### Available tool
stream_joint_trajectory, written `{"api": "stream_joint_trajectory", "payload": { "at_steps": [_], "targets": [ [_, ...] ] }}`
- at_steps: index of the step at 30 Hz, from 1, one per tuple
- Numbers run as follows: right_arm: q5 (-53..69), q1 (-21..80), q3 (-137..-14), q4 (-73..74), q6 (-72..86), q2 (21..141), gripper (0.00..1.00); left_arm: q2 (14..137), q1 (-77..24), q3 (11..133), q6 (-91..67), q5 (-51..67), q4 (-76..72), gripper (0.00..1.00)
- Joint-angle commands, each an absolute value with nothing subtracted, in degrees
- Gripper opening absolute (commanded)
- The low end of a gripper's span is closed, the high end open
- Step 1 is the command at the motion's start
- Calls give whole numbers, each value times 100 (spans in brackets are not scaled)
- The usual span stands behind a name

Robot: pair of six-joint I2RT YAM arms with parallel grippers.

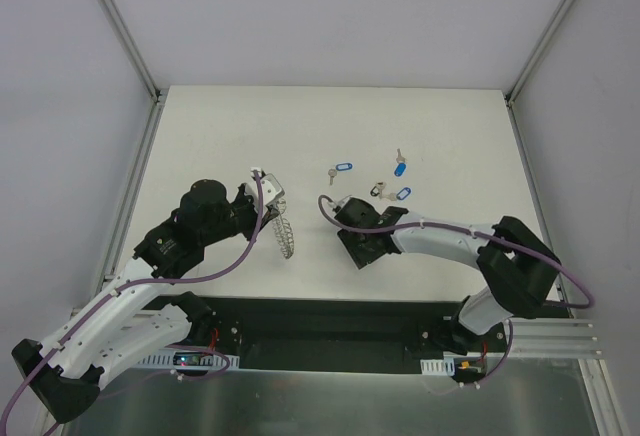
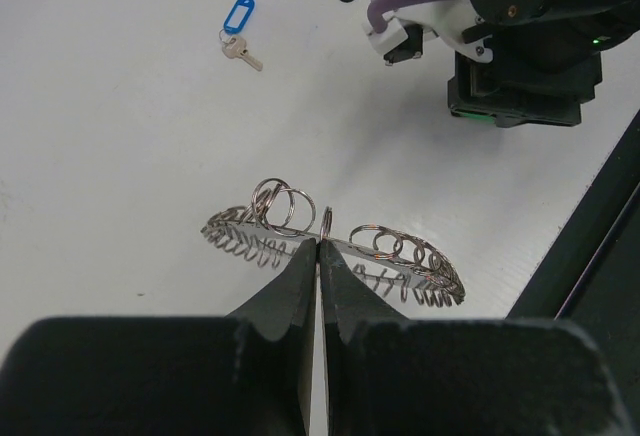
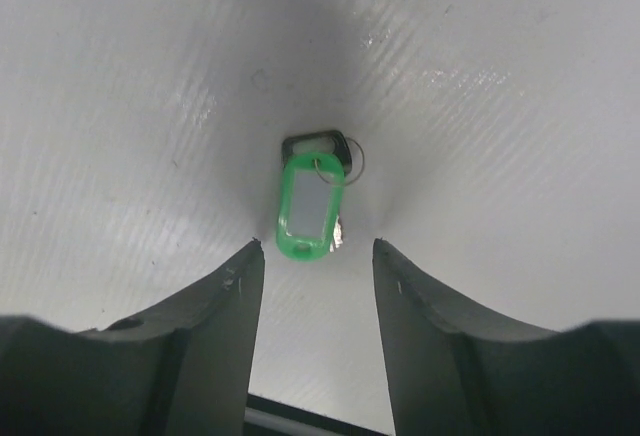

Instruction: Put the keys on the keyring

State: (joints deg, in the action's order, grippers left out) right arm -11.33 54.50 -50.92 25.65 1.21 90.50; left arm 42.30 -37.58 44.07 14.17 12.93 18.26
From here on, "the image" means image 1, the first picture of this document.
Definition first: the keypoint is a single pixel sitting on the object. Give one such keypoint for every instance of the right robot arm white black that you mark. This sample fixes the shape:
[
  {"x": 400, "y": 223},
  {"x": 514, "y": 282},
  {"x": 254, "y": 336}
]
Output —
[{"x": 518, "y": 269}]

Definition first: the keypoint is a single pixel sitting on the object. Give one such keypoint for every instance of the key with blue white tag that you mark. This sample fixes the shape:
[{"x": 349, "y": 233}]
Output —
[{"x": 400, "y": 195}]

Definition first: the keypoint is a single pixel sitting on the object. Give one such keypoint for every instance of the left white cable duct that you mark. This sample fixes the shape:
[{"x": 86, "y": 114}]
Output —
[{"x": 187, "y": 360}]

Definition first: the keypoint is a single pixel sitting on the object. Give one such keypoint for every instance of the metal key ring disc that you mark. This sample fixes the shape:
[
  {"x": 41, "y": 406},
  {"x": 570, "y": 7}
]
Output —
[{"x": 283, "y": 230}]

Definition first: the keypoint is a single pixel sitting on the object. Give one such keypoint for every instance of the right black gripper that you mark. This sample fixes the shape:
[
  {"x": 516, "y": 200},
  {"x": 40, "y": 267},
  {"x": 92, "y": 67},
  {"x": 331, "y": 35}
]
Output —
[{"x": 353, "y": 247}]

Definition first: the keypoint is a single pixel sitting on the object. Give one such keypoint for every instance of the right aluminium frame post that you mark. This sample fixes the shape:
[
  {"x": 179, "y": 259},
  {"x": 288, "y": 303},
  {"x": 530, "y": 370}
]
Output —
[{"x": 539, "y": 50}]

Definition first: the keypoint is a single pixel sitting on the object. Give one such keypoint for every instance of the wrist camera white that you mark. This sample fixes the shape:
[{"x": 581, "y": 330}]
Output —
[
  {"x": 272, "y": 191},
  {"x": 338, "y": 205}
]

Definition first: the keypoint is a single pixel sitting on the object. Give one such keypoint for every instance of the aluminium frame post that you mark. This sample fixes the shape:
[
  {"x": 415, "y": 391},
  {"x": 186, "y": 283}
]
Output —
[
  {"x": 131, "y": 49},
  {"x": 539, "y": 50}
]

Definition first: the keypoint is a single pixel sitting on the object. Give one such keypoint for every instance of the key with blue framed tag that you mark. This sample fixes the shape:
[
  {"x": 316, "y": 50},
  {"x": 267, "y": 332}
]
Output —
[{"x": 336, "y": 169}]

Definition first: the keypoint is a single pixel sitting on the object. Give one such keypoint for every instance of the key with solid blue tag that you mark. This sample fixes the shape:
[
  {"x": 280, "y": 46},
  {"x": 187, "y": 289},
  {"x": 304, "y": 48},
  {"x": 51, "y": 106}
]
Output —
[{"x": 401, "y": 164}]

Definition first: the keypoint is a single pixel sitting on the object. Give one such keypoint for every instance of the left aluminium frame post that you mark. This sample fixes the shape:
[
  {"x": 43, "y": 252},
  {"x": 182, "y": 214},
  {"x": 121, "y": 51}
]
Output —
[{"x": 131, "y": 49}]

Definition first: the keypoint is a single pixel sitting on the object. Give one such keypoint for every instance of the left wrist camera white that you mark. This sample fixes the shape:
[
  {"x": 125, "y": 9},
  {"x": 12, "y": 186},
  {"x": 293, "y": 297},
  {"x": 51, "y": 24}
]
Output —
[{"x": 272, "y": 191}]

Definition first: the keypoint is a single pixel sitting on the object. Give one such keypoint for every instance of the right white cable duct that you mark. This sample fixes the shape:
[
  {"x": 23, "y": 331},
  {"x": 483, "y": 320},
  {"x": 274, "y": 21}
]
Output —
[{"x": 438, "y": 367}]

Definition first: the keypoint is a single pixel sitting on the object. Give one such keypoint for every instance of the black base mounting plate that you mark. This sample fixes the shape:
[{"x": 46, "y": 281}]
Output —
[{"x": 378, "y": 337}]

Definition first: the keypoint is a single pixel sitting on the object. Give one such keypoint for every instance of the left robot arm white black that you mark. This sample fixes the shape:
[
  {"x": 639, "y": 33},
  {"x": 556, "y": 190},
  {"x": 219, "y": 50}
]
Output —
[{"x": 68, "y": 369}]

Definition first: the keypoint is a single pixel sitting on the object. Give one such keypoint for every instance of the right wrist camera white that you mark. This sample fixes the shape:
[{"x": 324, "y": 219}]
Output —
[{"x": 338, "y": 205}]

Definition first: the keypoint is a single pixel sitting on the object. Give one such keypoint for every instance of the white cable duct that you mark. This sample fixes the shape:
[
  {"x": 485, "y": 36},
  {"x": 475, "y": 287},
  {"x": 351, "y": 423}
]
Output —
[
  {"x": 438, "y": 367},
  {"x": 187, "y": 360}
]

